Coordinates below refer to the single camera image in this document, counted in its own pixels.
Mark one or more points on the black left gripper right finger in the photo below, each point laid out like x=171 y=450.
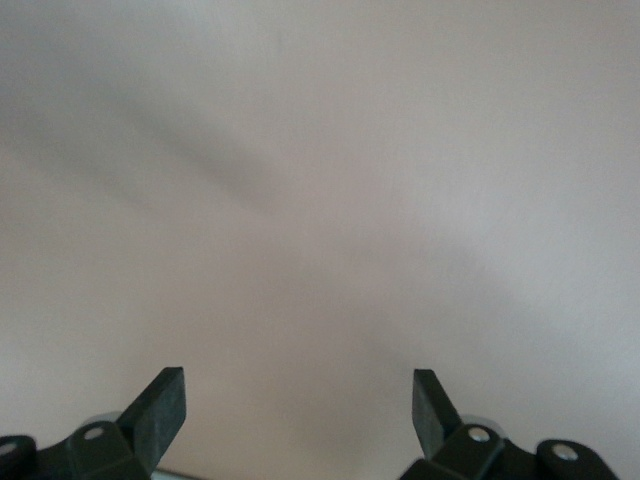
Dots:
x=435 y=425

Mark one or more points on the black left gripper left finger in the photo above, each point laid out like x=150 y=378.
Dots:
x=155 y=425

